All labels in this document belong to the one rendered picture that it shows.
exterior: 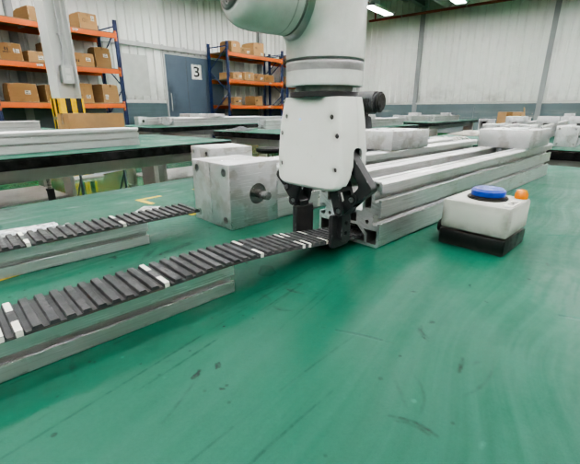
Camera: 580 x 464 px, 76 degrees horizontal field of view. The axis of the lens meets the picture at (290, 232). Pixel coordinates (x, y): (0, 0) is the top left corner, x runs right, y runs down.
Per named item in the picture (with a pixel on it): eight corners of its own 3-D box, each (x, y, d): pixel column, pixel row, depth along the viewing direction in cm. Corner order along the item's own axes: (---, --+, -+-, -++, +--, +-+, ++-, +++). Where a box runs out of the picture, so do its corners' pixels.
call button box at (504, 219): (502, 258, 44) (512, 206, 42) (424, 238, 51) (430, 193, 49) (522, 242, 49) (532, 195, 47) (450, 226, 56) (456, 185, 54)
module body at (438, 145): (277, 218, 60) (276, 166, 57) (240, 207, 67) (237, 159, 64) (472, 168, 113) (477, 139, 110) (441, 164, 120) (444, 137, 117)
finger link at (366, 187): (329, 133, 41) (313, 176, 44) (382, 166, 37) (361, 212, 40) (335, 132, 42) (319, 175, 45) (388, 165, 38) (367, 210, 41)
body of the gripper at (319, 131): (268, 84, 42) (270, 182, 45) (339, 79, 35) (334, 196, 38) (313, 87, 47) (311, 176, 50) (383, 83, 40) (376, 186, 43)
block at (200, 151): (216, 198, 74) (214, 149, 71) (193, 189, 83) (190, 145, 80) (259, 191, 80) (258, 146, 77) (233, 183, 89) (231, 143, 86)
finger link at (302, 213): (279, 181, 47) (279, 231, 49) (296, 185, 45) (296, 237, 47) (296, 179, 49) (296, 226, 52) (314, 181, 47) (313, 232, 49)
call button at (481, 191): (497, 208, 45) (501, 191, 45) (464, 203, 48) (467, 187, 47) (508, 203, 48) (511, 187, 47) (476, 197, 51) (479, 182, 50)
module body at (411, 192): (377, 249, 47) (383, 182, 44) (319, 231, 54) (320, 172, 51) (546, 175, 100) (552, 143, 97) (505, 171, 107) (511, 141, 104)
